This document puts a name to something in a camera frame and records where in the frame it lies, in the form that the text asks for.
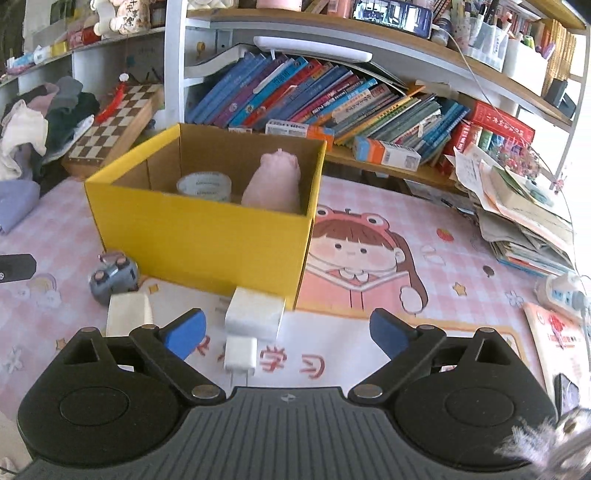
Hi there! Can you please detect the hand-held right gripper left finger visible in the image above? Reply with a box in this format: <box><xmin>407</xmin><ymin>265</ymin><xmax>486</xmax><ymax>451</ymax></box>
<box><xmin>61</xmin><ymin>309</ymin><xmax>227</xmax><ymax>405</ymax></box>

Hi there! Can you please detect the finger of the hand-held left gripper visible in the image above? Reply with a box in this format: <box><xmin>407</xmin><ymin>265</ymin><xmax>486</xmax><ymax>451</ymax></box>
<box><xmin>0</xmin><ymin>253</ymin><xmax>37</xmax><ymax>282</ymax></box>

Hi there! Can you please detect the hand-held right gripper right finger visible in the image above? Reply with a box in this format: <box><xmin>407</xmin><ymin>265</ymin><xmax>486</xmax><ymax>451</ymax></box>
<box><xmin>346</xmin><ymin>308</ymin><xmax>528</xmax><ymax>404</ymax></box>

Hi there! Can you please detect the white charger plug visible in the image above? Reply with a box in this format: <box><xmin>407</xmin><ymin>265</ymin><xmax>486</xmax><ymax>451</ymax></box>
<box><xmin>223</xmin><ymin>336</ymin><xmax>260</xmax><ymax>389</ymax></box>

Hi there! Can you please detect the white power adapter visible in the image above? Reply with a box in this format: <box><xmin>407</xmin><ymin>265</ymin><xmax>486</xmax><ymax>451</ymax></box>
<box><xmin>224</xmin><ymin>287</ymin><xmax>286</xmax><ymax>343</ymax></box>

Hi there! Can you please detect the yellow cardboard box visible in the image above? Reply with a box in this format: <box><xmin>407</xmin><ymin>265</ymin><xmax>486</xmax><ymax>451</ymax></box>
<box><xmin>84</xmin><ymin>123</ymin><xmax>328</xmax><ymax>311</ymax></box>

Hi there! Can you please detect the cream rectangular block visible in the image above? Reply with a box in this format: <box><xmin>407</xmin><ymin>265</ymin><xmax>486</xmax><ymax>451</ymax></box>
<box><xmin>106</xmin><ymin>292</ymin><xmax>154</xmax><ymax>338</ymax></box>

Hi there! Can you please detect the folded purple cloth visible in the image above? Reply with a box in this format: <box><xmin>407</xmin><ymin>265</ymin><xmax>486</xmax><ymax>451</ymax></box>
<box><xmin>0</xmin><ymin>179</ymin><xmax>40</xmax><ymax>236</ymax></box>

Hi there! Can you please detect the pink cartoon desk mat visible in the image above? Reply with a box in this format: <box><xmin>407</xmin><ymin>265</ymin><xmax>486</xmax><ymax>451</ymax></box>
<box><xmin>0</xmin><ymin>174</ymin><xmax>574</xmax><ymax>418</ymax></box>

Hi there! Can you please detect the grey toy car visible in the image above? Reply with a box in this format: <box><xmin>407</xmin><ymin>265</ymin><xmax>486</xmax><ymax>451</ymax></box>
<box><xmin>88</xmin><ymin>251</ymin><xmax>140</xmax><ymax>306</ymax></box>

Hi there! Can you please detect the clear tape roll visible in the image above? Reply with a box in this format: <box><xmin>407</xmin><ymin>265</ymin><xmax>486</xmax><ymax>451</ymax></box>
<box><xmin>176</xmin><ymin>171</ymin><xmax>233</xmax><ymax>203</ymax></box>

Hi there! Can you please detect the pile of clothes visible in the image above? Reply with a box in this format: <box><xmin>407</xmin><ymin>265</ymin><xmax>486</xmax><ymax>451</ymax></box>
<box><xmin>0</xmin><ymin>76</ymin><xmax>101</xmax><ymax>182</ymax></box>

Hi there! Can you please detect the wooden chessboard box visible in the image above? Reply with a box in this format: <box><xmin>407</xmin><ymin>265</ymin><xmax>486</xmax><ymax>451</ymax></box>
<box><xmin>62</xmin><ymin>82</ymin><xmax>165</xmax><ymax>179</ymax></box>

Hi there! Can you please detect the pink plush toy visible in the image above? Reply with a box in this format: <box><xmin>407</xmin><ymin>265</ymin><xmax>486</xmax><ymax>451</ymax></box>
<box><xmin>240</xmin><ymin>148</ymin><xmax>304</xmax><ymax>214</ymax></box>

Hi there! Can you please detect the white power strip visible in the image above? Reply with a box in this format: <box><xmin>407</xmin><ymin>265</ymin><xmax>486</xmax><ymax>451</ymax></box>
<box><xmin>534</xmin><ymin>272</ymin><xmax>591</xmax><ymax>325</ymax></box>

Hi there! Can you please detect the stack of papers and books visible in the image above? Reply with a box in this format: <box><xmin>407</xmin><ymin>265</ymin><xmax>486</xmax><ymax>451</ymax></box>
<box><xmin>454</xmin><ymin>143</ymin><xmax>579</xmax><ymax>278</ymax></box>

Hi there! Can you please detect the thick orange white box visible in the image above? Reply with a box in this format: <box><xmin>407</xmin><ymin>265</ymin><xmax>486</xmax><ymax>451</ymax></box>
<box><xmin>353</xmin><ymin>136</ymin><xmax>422</xmax><ymax>171</ymax></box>

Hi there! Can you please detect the red tassel ornament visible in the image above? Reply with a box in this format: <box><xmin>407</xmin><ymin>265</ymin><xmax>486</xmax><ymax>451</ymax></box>
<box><xmin>94</xmin><ymin>72</ymin><xmax>130</xmax><ymax>123</ymax></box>

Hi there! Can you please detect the purple fluffy toy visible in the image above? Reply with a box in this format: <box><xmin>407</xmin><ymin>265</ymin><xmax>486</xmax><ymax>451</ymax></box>
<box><xmin>493</xmin><ymin>405</ymin><xmax>591</xmax><ymax>480</ymax></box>

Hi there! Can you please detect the long orange white box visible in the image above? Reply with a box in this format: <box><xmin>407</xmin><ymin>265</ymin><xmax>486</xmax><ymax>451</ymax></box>
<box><xmin>265</xmin><ymin>119</ymin><xmax>336</xmax><ymax>148</ymax></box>

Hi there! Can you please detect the row of small packets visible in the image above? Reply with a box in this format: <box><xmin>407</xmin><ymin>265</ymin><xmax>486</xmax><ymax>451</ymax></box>
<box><xmin>0</xmin><ymin>27</ymin><xmax>99</xmax><ymax>75</ymax></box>

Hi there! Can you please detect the red thick dictionary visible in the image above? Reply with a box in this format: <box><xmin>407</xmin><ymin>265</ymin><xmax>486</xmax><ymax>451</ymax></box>
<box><xmin>465</xmin><ymin>100</ymin><xmax>537</xmax><ymax>154</ymax></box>

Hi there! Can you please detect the row of leaning books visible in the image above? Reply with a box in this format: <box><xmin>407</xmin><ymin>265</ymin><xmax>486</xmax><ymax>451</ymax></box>
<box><xmin>185</xmin><ymin>51</ymin><xmax>472</xmax><ymax>168</ymax></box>

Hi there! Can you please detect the white wooden desk shelf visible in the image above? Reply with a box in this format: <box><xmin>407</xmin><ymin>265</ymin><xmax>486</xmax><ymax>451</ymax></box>
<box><xmin>0</xmin><ymin>0</ymin><xmax>591</xmax><ymax>197</ymax></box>

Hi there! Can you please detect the white plush figurine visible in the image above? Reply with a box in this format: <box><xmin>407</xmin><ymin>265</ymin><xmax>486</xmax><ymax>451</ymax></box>
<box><xmin>89</xmin><ymin>0</ymin><xmax>153</xmax><ymax>40</ymax></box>

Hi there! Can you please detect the black small device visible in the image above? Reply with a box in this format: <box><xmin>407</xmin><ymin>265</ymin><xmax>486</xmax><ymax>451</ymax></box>
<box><xmin>544</xmin><ymin>78</ymin><xmax>578</xmax><ymax>119</ymax></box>

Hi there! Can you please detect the white desk lamp bar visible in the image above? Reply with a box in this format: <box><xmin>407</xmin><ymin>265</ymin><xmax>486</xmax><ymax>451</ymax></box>
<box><xmin>252</xmin><ymin>35</ymin><xmax>373</xmax><ymax>64</ymax></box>

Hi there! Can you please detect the white storage bin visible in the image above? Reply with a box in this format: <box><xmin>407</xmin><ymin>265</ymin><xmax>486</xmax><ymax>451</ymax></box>
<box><xmin>502</xmin><ymin>39</ymin><xmax>550</xmax><ymax>96</ymax></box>

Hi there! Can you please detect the pen holder with pens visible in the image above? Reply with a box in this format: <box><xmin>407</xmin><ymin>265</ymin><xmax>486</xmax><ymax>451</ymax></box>
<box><xmin>454</xmin><ymin>0</ymin><xmax>511</xmax><ymax>71</ymax></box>

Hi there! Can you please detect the white charging cable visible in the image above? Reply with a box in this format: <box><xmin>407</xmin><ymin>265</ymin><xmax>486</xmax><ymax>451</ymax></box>
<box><xmin>431</xmin><ymin>25</ymin><xmax>591</xmax><ymax>296</ymax></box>

